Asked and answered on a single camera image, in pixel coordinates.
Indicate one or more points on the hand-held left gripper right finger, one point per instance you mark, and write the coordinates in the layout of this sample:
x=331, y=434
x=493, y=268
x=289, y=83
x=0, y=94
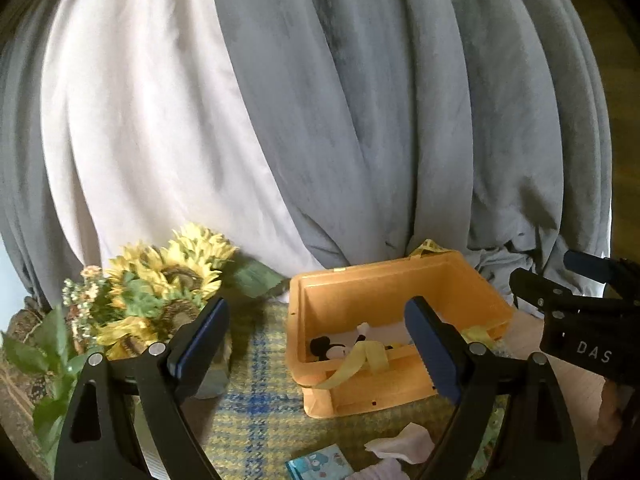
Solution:
x=430, y=345

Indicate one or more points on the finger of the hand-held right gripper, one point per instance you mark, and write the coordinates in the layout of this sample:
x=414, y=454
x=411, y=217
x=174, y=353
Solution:
x=532, y=290
x=587, y=264

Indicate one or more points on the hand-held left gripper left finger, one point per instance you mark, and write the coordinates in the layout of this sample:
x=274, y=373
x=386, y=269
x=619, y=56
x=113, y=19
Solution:
x=200, y=345

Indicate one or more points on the yellow plastic storage box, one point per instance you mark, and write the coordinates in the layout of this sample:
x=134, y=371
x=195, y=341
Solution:
x=380, y=305

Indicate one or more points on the blue cartoon tissue pack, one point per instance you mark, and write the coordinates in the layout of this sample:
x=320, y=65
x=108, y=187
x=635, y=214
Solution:
x=317, y=464

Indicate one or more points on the person's right hand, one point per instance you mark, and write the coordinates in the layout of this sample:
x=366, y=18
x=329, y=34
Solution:
x=612, y=410

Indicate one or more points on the yellow and blue plaid mat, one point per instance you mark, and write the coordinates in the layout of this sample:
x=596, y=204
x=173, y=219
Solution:
x=260, y=385

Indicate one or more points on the artificial sunflower bouquet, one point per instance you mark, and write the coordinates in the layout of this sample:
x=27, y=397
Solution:
x=165, y=275

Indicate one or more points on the white crumpled cloth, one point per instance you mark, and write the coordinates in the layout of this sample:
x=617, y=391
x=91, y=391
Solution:
x=402, y=442

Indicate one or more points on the black and white mouse plush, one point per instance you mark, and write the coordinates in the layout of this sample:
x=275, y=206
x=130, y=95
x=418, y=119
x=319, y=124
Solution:
x=325, y=347

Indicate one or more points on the white ribbed plant pot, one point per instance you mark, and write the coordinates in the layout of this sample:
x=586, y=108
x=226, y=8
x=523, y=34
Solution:
x=150, y=445

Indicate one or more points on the pale lilac cloth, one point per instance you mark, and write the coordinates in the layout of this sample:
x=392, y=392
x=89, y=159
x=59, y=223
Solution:
x=382, y=472

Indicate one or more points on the brown patterned cloth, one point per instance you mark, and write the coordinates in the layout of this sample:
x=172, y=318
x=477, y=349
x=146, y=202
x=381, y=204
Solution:
x=17, y=325

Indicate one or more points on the white curtain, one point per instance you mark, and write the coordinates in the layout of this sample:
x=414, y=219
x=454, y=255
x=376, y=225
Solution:
x=150, y=135

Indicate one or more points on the grey curtain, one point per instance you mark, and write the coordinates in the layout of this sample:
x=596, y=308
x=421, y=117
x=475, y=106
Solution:
x=20, y=185
x=375, y=110

